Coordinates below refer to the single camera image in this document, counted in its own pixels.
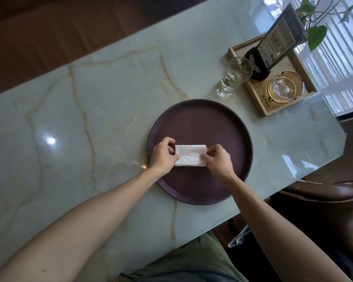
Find person's left hand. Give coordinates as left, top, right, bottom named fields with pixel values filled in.
left=148, top=137, right=181, bottom=177

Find person's right hand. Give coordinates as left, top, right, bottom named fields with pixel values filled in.
left=198, top=144, right=236, bottom=180

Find white napkin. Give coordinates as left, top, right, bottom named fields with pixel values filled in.
left=174, top=145, right=208, bottom=167

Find person's right forearm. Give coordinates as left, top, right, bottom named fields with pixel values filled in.
left=219, top=173, right=352, bottom=282

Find person's left forearm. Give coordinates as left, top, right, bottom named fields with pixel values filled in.
left=0, top=166, right=165, bottom=282

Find round dark brown tray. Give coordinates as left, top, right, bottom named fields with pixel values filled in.
left=147, top=99, right=254, bottom=206

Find clear drinking glass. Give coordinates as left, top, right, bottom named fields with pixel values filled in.
left=220, top=56, right=253, bottom=92

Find rectangular wooden tray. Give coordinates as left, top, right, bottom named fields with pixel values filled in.
left=227, top=33, right=319, bottom=117

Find person's green shorts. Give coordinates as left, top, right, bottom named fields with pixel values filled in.
left=110, top=230, right=250, bottom=282

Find glass ashtray with gold rim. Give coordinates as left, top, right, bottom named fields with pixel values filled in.
left=266, top=70, right=305, bottom=104

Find black menu stand sign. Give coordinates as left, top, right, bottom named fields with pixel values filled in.
left=244, top=3, right=308, bottom=81

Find brown leather chair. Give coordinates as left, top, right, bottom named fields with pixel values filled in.
left=263, top=180, right=353, bottom=282

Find green leafy plant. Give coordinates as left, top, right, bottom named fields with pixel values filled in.
left=294, top=0, right=353, bottom=52

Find brown leather bench seat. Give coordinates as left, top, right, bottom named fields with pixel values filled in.
left=0, top=0, right=215, bottom=99

